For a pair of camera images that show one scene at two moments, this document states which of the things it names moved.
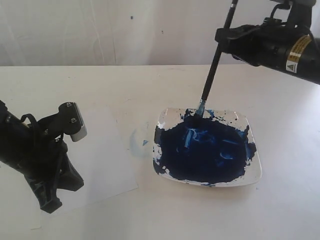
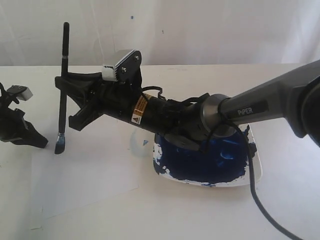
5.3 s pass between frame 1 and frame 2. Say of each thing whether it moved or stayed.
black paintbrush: moved
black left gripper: moved
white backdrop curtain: stayed
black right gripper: moved
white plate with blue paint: stayed
